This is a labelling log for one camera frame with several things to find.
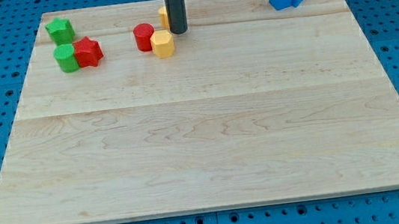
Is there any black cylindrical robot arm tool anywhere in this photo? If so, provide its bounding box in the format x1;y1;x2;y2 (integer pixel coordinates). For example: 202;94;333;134
164;0;188;34

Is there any yellow block behind arm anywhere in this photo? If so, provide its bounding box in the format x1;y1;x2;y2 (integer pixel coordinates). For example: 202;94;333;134
158;6;170;30

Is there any yellow hexagon block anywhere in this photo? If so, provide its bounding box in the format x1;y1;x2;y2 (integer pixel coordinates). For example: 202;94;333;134
150;30;175;58

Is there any light wooden board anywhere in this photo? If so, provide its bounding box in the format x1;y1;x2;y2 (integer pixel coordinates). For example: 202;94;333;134
0;0;399;224

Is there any red cylinder block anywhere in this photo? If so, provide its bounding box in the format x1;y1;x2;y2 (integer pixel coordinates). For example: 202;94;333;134
133;23;154;52

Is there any red star block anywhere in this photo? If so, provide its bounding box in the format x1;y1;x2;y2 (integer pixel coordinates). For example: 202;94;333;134
72;36;103;67

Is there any green cylinder block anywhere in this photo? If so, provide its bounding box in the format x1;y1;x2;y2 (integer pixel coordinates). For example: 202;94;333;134
53;43;80;73

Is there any green star block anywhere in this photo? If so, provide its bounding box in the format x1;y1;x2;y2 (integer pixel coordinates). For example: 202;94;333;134
44;17;76;45

